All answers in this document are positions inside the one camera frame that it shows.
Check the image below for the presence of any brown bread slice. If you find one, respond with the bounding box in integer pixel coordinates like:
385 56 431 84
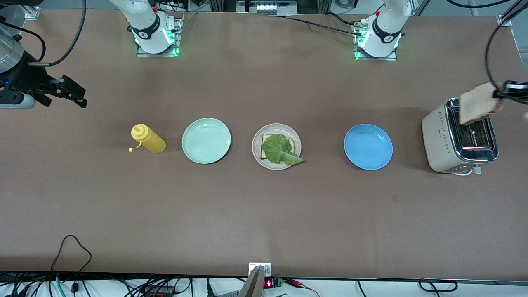
261 134 295 160
459 82 504 125

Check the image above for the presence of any yellow mustard squeeze bottle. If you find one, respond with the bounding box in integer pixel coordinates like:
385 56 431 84
129 124 167 154

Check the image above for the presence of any green lettuce leaf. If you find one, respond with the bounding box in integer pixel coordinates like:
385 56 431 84
261 134 304 166

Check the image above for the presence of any light green plate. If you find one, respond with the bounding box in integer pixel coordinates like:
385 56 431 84
182 118 231 165

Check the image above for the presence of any blue plate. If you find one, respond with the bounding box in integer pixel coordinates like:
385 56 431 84
344 124 394 171

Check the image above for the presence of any beige plate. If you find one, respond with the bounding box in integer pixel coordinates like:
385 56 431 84
252 123 302 171

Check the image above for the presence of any beige chrome toaster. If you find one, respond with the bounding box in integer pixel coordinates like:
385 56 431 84
422 97 500 176

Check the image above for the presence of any grey equipment box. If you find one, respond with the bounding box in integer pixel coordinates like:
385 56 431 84
237 0 297 14

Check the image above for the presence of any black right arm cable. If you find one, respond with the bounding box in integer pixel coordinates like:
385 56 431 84
0 0 86 67

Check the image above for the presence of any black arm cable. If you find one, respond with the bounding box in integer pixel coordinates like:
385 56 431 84
485 0 528 89
0 0 86 67

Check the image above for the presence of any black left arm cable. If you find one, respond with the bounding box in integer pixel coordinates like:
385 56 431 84
485 0 528 89

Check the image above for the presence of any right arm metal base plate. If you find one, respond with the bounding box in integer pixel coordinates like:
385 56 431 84
136 12 184 57

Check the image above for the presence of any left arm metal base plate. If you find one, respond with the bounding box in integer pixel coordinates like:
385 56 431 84
353 21 398 61

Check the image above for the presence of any thin black looped cable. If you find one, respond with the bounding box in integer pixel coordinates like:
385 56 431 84
52 235 92 294

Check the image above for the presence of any black cable across table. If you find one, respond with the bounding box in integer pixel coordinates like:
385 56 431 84
268 12 365 38

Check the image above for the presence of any black coiled cable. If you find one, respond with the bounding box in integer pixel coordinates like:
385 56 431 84
419 279 458 292

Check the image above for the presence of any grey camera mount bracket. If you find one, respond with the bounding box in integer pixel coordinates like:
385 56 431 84
238 263 272 297

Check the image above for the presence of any red wire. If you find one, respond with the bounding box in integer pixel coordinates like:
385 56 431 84
287 279 320 297

